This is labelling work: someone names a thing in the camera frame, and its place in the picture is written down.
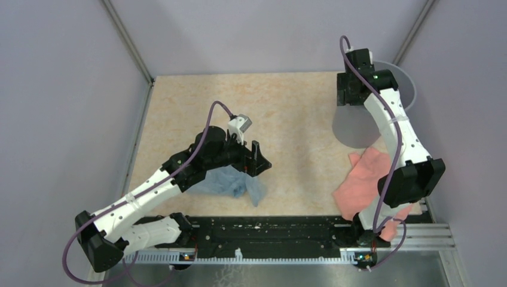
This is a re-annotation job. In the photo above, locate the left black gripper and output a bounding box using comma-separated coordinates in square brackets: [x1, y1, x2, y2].
[205, 129, 271, 177]

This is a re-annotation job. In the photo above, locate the grey plastic trash bin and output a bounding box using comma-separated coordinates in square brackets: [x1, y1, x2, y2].
[332, 60, 417, 149]

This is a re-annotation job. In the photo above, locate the blue plastic trash bag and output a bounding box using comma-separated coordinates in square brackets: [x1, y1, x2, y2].
[186, 166, 267, 207]

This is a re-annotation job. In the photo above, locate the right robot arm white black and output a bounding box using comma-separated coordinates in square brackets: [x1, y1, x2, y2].
[337, 48, 445, 246]

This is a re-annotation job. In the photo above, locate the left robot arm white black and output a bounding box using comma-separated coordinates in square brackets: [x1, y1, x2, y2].
[75, 126, 272, 272]

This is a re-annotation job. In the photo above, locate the pink cloth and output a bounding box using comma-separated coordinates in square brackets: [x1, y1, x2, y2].
[332, 147, 391, 221]

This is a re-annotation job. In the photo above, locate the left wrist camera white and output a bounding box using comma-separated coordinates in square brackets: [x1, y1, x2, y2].
[228, 114, 252, 145]

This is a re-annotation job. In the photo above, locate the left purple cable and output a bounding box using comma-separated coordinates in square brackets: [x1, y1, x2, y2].
[61, 100, 236, 287]

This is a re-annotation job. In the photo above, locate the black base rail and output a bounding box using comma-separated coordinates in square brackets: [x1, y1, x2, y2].
[154, 215, 391, 258]

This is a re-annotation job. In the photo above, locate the grey slotted cable duct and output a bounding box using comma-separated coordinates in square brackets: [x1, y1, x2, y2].
[124, 249, 358, 265]

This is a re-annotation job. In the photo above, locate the right aluminium frame post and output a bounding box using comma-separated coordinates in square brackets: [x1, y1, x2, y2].
[392, 0, 439, 66]

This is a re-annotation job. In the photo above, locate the aluminium frame post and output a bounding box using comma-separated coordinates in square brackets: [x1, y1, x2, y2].
[392, 0, 439, 66]
[99, 0, 154, 87]

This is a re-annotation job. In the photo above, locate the left aluminium frame post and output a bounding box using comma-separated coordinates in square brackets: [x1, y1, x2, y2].
[99, 0, 154, 87]

